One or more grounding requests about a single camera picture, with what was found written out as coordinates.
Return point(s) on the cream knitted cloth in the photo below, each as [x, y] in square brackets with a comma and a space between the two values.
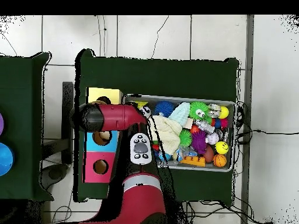
[168, 133]

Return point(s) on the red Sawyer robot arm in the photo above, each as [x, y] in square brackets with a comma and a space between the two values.
[140, 200]

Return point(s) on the metal mesh bin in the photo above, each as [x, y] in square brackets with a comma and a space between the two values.
[198, 168]

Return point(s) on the wooden box with three holes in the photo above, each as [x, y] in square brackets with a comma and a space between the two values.
[90, 172]

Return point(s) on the black and white soccer ball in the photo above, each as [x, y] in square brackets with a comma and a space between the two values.
[146, 112]

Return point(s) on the blue spiky ball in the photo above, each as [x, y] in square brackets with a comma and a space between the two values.
[164, 108]

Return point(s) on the mint knitted cloth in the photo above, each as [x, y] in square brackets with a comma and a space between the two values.
[181, 113]

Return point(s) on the small green spiky ball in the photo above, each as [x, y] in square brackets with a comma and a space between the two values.
[185, 138]

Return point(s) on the dark green table cloth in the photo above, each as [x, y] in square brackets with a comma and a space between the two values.
[163, 74]
[18, 116]

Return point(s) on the green fuzzy ball with eyes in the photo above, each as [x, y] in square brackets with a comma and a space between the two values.
[198, 108]

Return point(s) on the purple spiky ball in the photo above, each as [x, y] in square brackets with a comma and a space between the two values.
[199, 142]

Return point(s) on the plain yellow ball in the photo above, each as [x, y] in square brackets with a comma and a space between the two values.
[224, 112]

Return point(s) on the yellow smiley ball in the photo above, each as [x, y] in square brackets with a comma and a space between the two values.
[222, 147]

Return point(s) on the orange toy basketball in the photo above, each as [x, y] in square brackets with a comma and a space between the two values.
[219, 160]

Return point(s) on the black upright panel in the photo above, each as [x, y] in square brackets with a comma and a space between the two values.
[67, 140]

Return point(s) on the dark grey stand base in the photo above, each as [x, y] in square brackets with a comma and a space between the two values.
[55, 173]

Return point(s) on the large purple ball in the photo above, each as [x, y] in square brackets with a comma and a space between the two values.
[1, 123]

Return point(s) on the large blue ball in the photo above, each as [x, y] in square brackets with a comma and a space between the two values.
[4, 158]

